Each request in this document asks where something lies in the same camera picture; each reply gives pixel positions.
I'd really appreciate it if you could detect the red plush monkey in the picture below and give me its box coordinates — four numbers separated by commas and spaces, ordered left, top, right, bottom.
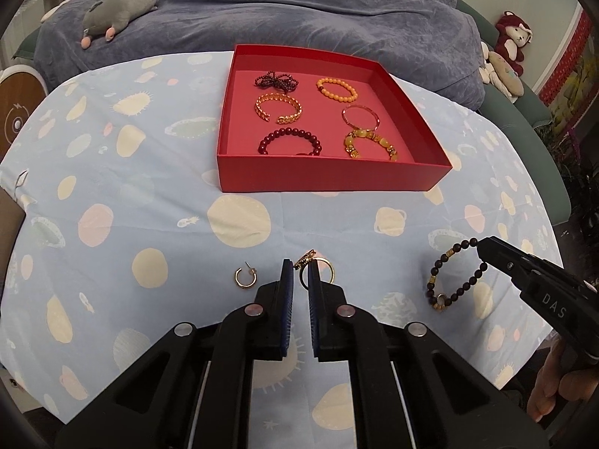
495, 10, 534, 76

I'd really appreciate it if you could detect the gold hoop earring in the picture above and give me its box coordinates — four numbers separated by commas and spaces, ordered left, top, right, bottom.
234, 263, 259, 291

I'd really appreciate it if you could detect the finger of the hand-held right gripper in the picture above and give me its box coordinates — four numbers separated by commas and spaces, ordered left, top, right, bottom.
476, 237, 539, 288

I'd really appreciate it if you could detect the person's right hand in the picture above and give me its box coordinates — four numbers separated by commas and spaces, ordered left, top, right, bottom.
526, 334, 599, 426

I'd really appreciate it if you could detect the thin rose gold bangle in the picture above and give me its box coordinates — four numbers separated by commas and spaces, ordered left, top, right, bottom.
341, 105, 381, 132

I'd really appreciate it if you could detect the gold chain cuff bracelet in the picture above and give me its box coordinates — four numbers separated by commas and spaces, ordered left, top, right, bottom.
254, 94, 305, 126

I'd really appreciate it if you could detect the teal sofa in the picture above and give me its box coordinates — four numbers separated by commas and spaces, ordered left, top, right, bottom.
456, 0, 576, 225

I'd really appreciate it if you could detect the dark brown bead bracelet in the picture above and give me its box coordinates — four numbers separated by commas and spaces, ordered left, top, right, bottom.
426, 238, 490, 314

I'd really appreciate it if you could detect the beige plush toy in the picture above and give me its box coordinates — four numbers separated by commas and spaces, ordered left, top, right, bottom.
480, 42, 525, 104

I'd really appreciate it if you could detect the red wall scroll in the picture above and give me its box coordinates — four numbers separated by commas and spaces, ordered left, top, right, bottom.
540, 9, 593, 108

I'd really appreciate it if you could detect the red cardboard box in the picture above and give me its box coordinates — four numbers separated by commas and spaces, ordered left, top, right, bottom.
216, 44, 454, 193

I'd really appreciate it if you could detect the white round wood-top device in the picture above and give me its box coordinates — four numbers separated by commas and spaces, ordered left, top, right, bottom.
0, 65, 48, 164

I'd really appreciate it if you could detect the yellow stone bracelet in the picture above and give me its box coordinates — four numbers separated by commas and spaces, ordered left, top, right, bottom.
344, 128, 401, 162

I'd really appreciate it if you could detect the light blue planet-print sheet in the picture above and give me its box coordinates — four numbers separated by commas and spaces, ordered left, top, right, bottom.
0, 49, 565, 449

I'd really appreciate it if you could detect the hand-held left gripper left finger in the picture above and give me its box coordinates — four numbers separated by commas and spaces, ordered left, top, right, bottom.
55, 258, 297, 449

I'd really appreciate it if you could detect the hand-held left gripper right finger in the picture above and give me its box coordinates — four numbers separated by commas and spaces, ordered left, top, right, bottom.
307, 258, 548, 449

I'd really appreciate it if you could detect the blue-grey blanket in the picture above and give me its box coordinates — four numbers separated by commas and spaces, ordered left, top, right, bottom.
33, 0, 485, 113

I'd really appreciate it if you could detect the gold ornate ring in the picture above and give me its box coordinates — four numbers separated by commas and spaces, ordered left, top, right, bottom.
294, 249, 336, 287

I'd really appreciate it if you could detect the grey plush mouse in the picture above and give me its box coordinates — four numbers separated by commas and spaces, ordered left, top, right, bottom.
80, 0, 160, 50

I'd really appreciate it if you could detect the purple multi-loop bead bracelet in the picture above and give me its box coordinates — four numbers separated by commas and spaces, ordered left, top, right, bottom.
254, 71, 299, 93

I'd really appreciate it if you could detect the orange bead bracelet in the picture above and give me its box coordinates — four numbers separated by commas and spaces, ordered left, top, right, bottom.
316, 77, 359, 103

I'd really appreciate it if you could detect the dark red bead bracelet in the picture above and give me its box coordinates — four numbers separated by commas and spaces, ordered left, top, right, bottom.
259, 127, 323, 156

